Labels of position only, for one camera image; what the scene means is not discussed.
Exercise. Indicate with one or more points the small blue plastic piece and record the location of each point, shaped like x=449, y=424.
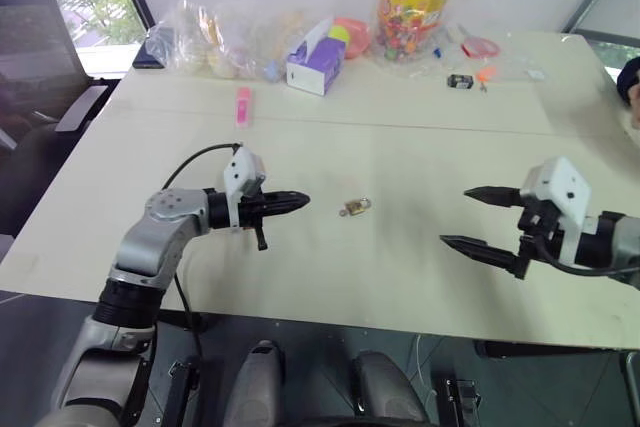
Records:
x=438, y=52

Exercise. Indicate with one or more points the pink plastic bowl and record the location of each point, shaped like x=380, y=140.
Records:
x=357, y=37

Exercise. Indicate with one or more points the dark blue flat box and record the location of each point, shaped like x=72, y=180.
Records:
x=150, y=54

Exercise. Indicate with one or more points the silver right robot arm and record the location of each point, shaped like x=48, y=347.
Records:
x=617, y=242

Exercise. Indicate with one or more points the black metal bracket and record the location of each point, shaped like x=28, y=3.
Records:
x=180, y=392
x=457, y=402

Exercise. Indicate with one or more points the purple white tissue box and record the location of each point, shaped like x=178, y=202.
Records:
x=315, y=64

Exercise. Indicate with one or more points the small black box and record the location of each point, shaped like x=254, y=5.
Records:
x=460, y=81

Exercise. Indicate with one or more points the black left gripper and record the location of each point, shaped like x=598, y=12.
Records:
x=250, y=210

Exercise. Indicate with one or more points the small white packet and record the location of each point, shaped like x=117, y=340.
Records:
x=537, y=74

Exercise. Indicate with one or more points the small brass padlock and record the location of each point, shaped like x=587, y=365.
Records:
x=357, y=207

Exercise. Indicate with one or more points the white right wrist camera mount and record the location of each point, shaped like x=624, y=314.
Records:
x=562, y=187

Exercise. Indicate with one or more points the pink rectangular packet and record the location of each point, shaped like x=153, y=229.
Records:
x=244, y=107

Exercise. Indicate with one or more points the clear plastic bag of snacks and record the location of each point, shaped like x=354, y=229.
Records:
x=220, y=42

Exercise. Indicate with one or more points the black table frame bar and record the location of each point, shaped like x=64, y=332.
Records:
x=545, y=349

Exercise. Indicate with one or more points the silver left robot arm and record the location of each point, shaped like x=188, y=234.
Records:
x=150, y=242

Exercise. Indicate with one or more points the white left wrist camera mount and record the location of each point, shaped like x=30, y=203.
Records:
x=242, y=167

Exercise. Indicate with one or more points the grey rounded robot leg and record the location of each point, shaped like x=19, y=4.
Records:
x=385, y=392
x=257, y=387

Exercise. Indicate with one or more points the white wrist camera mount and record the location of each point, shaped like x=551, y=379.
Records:
x=562, y=187
x=242, y=167

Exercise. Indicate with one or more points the black office chair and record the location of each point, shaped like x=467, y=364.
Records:
x=40, y=97

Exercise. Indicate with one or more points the yellow green ball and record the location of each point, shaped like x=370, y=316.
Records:
x=340, y=33

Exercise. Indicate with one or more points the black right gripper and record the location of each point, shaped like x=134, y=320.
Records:
x=540, y=219

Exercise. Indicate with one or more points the person with dark hair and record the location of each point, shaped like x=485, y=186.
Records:
x=631, y=87

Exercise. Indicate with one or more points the candy jar with orange lid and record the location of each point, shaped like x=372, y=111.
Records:
x=412, y=7

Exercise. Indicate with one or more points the orange-handled small tool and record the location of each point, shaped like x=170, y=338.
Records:
x=486, y=74

